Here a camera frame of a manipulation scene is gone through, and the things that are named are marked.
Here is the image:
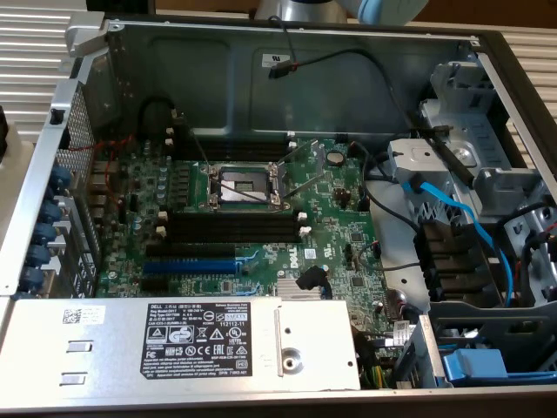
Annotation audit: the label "blue rear port plug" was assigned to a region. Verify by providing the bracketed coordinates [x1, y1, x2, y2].
[32, 221, 57, 245]
[47, 165, 73, 192]
[28, 243, 51, 266]
[41, 198, 64, 223]
[21, 266, 45, 291]

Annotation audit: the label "blue plastic latch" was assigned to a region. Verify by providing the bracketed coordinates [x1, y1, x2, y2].
[441, 347, 510, 388]

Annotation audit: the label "white QR code sticker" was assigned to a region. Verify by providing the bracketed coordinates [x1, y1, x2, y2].
[60, 306, 107, 327]

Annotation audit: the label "blue expansion slot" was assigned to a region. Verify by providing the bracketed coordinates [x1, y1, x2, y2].
[143, 258, 239, 275]

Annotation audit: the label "green motherboard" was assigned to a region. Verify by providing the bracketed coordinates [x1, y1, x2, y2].
[93, 134, 426, 365]

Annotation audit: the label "CPU socket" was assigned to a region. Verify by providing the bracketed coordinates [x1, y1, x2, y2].
[201, 160, 288, 214]

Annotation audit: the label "black looped wire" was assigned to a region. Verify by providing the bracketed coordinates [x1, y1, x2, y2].
[138, 95, 176, 141]

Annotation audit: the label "long black expansion slot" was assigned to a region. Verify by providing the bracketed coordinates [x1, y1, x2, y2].
[145, 242, 238, 260]

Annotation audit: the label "black box behind case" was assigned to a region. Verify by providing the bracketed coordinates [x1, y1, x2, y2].
[85, 0, 157, 14]

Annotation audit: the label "silver metal disk bay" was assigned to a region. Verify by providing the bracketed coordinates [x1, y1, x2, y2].
[386, 54, 557, 306]

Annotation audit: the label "blue SATA wire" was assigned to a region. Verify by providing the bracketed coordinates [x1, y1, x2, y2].
[402, 172, 515, 302]

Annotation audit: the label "dark gray drive cage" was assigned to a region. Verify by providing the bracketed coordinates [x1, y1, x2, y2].
[393, 300, 557, 391]

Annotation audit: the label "RAM memory stick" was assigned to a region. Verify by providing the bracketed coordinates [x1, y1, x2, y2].
[158, 210, 308, 227]

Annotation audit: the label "silver metal bracket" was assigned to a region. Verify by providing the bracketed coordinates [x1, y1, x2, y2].
[64, 11, 110, 60]

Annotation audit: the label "silver finned chipset heatsink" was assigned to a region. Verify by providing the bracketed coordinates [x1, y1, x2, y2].
[276, 278, 334, 301]

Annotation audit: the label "black ribbed plastic shroud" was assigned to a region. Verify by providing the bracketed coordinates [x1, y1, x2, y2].
[413, 219, 502, 302]

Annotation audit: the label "silver power supply unit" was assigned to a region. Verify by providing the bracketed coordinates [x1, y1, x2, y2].
[0, 297, 363, 404]

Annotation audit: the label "thin red wire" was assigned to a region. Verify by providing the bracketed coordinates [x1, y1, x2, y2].
[69, 133, 135, 206]

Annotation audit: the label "black power supply label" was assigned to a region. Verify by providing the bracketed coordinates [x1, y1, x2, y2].
[139, 302, 253, 379]

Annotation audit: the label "metal socket cover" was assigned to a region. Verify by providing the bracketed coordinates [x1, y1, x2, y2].
[278, 138, 327, 198]

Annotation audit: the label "black RAM slot white clips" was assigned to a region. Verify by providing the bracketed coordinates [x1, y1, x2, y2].
[166, 138, 296, 163]
[167, 126, 297, 148]
[156, 224, 311, 245]

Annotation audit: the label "open gray PC case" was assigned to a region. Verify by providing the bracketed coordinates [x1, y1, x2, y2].
[0, 11, 557, 415]

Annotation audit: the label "thin metal locking lever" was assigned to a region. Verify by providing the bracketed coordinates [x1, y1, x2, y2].
[186, 124, 214, 171]

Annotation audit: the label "black wire plug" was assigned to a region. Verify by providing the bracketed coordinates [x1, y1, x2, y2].
[295, 265, 328, 291]

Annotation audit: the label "short black expansion slot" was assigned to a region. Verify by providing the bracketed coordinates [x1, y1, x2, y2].
[141, 277, 171, 293]

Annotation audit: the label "power supply wire bundle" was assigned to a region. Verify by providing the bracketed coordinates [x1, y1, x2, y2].
[354, 330, 395, 390]

